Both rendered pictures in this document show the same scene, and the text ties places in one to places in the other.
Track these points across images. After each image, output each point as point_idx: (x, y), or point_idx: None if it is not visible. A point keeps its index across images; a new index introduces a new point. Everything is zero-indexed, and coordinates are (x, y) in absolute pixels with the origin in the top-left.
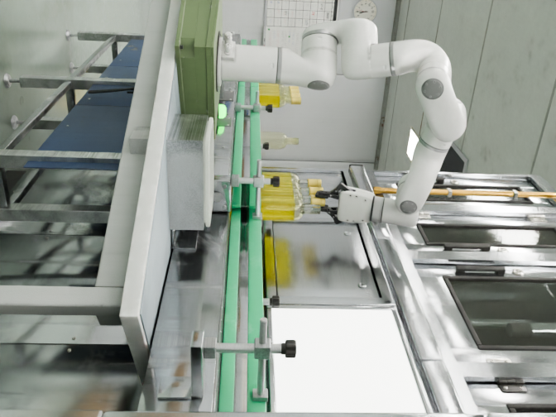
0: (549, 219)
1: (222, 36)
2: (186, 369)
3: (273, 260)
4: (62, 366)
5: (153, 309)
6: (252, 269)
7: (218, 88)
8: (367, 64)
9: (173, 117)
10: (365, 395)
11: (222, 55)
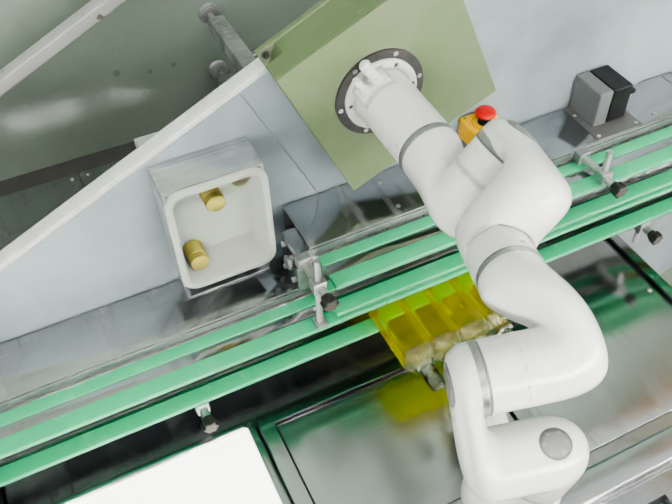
0: None
1: (474, 48)
2: None
3: (355, 386)
4: None
5: (30, 319)
6: (186, 370)
7: (364, 128)
8: (463, 252)
9: (225, 139)
10: None
11: (355, 90)
